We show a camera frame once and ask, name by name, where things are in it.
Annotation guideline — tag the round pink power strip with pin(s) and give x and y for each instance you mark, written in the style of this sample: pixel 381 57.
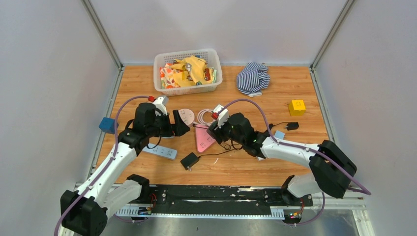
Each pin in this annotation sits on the round pink power strip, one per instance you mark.
pixel 187 116

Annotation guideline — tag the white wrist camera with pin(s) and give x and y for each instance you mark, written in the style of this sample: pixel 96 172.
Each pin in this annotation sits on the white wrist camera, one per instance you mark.
pixel 221 115
pixel 160 103

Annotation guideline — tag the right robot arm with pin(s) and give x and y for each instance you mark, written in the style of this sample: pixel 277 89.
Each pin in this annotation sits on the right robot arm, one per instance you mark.
pixel 331 169

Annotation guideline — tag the yellow patterned clothes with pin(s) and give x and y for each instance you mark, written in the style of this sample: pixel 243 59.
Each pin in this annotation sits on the yellow patterned clothes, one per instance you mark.
pixel 187 72

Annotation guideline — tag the black power adapter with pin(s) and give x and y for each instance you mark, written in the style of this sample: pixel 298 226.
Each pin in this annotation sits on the black power adapter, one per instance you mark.
pixel 188 161

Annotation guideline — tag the white plastic basket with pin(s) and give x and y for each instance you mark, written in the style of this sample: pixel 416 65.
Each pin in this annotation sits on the white plastic basket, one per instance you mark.
pixel 212 59

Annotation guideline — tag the pink triangular power strip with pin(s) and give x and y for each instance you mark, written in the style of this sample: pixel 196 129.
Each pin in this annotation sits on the pink triangular power strip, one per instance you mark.
pixel 203 139

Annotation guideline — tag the aluminium frame rail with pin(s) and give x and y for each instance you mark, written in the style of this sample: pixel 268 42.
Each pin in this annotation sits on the aluminium frame rail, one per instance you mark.
pixel 102 32

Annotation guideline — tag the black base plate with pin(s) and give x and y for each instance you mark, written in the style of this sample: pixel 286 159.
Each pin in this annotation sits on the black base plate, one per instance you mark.
pixel 211 200

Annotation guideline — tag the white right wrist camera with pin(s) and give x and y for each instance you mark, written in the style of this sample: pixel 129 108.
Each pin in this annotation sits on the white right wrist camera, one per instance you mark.
pixel 221 115

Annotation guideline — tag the yellow cube socket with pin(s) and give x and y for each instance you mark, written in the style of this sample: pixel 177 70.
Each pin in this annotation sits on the yellow cube socket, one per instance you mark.
pixel 297 108

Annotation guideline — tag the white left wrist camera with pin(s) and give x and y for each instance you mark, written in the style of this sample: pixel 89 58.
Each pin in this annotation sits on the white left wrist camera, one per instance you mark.
pixel 160 103

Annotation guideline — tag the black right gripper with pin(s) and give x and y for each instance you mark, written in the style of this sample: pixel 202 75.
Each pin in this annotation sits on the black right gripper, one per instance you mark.
pixel 218 132

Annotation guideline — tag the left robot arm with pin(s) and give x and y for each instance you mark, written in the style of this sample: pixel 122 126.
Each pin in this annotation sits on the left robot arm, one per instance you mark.
pixel 87 209

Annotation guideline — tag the blue cube socket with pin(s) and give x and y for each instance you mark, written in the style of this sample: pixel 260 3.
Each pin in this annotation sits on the blue cube socket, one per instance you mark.
pixel 108 125

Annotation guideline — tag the blue white striped cloth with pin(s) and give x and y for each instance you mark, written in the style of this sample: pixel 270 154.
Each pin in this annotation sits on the blue white striped cloth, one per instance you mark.
pixel 253 79

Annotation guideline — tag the white power strip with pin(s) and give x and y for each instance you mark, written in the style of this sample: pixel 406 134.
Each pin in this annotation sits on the white power strip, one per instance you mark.
pixel 161 151

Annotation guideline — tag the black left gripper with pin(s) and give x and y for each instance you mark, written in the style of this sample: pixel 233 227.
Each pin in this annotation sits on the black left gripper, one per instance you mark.
pixel 177 129

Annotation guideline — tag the light blue charger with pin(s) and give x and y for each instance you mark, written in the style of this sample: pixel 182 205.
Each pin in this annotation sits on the light blue charger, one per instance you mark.
pixel 279 134

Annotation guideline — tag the small black plug adapter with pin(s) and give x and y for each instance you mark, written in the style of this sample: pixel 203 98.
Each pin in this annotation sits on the small black plug adapter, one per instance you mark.
pixel 289 125

